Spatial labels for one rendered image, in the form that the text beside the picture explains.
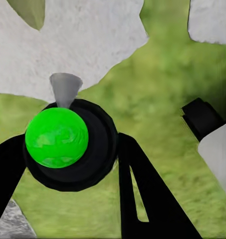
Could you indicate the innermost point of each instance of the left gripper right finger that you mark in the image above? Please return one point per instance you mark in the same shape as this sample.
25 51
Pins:
167 219

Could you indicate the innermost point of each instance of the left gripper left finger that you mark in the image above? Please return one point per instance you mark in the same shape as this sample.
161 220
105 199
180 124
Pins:
12 166

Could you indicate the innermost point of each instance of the insectifuge atomizer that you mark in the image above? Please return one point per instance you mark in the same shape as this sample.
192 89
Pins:
72 144

